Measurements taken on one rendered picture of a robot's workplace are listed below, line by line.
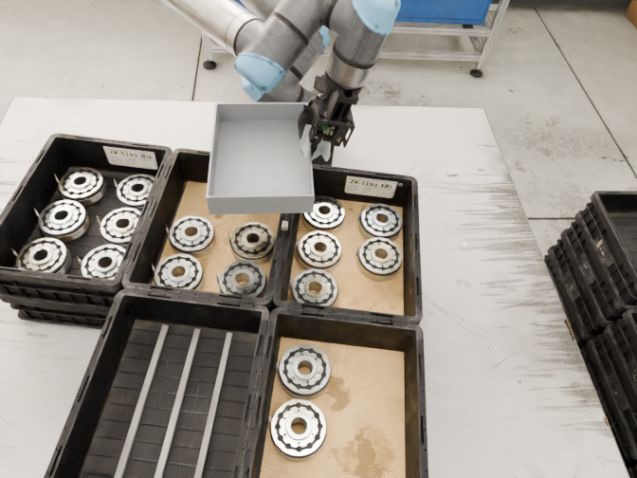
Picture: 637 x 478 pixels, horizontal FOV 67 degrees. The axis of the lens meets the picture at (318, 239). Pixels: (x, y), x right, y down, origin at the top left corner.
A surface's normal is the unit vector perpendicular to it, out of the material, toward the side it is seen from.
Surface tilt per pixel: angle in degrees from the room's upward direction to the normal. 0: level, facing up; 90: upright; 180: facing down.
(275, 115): 90
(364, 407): 0
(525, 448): 0
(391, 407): 0
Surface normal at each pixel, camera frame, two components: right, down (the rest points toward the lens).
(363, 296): 0.07, -0.59
